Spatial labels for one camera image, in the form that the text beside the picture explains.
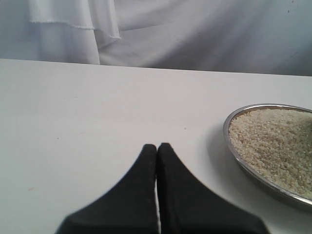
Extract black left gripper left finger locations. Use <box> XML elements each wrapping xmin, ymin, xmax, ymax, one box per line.
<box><xmin>57</xmin><ymin>144</ymin><xmax>158</xmax><ymax>234</ymax></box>

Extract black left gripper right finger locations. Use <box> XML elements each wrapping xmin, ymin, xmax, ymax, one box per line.
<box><xmin>157</xmin><ymin>143</ymin><xmax>269</xmax><ymax>234</ymax></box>

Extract round steel rice tray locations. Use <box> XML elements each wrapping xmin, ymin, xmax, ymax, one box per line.
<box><xmin>223</xmin><ymin>103</ymin><xmax>312</xmax><ymax>212</ymax></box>

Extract white backdrop curtain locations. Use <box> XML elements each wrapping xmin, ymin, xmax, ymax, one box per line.
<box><xmin>0</xmin><ymin>0</ymin><xmax>312</xmax><ymax>76</ymax></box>

